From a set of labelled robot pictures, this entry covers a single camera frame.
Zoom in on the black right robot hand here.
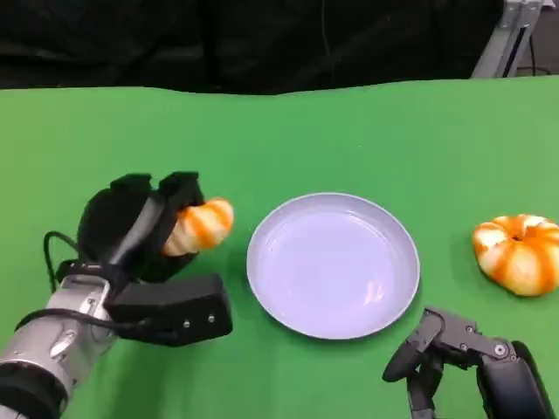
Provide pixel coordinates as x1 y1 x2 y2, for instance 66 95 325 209
382 307 549 419

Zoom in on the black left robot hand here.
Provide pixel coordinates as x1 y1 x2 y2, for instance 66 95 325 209
77 171 206 287

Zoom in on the orange white toy bread roll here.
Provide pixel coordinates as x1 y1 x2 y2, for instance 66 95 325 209
472 214 559 298
162 197 235 258

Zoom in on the lilac plate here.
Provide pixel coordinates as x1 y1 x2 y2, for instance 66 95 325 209
246 192 421 340

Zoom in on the black backdrop curtain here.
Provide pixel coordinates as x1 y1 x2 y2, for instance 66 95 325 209
0 0 506 96

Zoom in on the green table cloth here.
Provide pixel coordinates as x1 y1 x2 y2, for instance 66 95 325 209
0 74 559 419

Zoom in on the black looping arm cable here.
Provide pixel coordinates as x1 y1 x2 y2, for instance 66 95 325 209
43 230 110 292

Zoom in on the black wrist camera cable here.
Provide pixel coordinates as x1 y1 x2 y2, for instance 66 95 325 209
14 307 176 340

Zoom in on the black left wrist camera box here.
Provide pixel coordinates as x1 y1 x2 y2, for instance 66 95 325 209
107 273 233 348

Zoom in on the black cable by frame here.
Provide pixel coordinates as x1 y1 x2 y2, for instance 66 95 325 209
527 32 551 76

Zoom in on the grey metal frame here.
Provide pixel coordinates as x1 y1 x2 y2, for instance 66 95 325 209
470 0 559 79

